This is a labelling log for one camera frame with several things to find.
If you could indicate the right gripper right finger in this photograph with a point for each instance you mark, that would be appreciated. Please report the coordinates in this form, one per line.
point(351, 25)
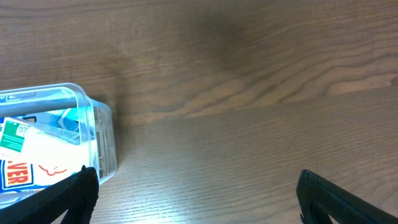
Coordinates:
point(321, 201)

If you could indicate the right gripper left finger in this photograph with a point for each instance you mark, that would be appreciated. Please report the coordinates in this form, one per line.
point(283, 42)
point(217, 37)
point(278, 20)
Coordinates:
point(74, 197)

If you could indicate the white green medicine box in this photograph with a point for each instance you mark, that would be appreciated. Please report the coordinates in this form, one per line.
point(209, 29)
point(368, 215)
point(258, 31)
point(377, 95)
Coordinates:
point(32, 154)

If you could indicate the blue fever patch box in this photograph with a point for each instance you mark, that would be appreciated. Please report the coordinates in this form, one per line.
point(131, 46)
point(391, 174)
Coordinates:
point(61, 119)

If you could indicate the clear plastic container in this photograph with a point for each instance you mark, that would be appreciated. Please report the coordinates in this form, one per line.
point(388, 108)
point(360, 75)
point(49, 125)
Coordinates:
point(96, 115)

